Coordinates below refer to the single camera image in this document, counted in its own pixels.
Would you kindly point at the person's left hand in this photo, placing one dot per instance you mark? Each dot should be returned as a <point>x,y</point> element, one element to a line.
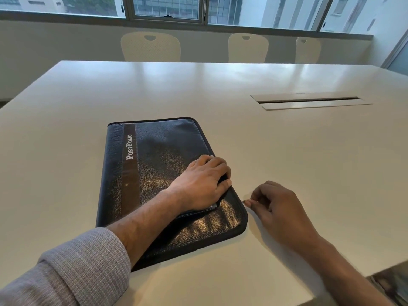
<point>199,184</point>

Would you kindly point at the person's right hand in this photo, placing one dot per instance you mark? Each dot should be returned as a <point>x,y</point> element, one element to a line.
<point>283,216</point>

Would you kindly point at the person's right thumb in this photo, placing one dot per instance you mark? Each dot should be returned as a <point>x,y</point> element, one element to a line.
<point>257,208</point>

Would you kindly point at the person's left thumb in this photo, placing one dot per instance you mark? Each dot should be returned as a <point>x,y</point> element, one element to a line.
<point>225,185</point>

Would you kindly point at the black leather zip folder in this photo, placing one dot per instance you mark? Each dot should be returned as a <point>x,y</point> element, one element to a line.
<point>153,146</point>

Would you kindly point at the person's left forearm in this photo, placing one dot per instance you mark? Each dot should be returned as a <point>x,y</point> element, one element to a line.
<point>149,219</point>

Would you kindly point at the person's right forearm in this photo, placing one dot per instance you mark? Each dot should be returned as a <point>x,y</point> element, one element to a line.
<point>341,274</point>

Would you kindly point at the white plastic chair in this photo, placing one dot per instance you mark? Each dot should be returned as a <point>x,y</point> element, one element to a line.
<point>307,50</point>
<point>248,49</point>

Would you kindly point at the wide white perforated chair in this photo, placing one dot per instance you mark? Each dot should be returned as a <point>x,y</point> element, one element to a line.
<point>149,47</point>

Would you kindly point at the grey knit sleeve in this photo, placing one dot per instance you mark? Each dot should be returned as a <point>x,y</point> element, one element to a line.
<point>73,270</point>

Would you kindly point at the frosted glass door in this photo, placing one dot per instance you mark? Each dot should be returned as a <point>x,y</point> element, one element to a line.
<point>398,57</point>

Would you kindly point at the grey metal window frame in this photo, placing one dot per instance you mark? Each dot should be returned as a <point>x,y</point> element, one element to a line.
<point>197,20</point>

